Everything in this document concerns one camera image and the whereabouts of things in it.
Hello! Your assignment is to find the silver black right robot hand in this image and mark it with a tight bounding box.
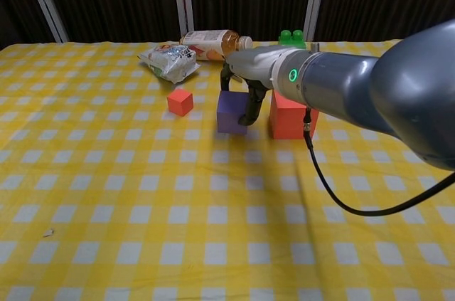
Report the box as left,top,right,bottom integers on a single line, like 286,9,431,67
220,46,296,127

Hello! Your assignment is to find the purple foam cube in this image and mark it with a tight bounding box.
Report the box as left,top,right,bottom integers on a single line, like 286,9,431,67
216,90,250,135

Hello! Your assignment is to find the small red foam cube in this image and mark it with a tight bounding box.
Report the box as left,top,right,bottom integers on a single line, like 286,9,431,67
166,88,194,117

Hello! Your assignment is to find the green toy building brick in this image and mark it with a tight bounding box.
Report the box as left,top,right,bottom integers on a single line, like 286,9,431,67
278,29,306,48

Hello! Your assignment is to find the amber tea plastic bottle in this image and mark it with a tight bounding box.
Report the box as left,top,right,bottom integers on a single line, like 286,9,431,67
178,28,254,62

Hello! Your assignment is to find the large red foam cube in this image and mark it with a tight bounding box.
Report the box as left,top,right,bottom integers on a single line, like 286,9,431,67
269,89,320,140

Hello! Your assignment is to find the white crinkled snack bag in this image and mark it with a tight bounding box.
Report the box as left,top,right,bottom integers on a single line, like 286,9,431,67
137,42,200,85

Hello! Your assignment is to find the yellow white checkered tablecloth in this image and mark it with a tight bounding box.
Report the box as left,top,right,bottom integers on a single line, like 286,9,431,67
0,38,455,301

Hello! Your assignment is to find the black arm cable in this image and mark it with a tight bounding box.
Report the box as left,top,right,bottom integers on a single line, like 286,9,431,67
303,108,455,216

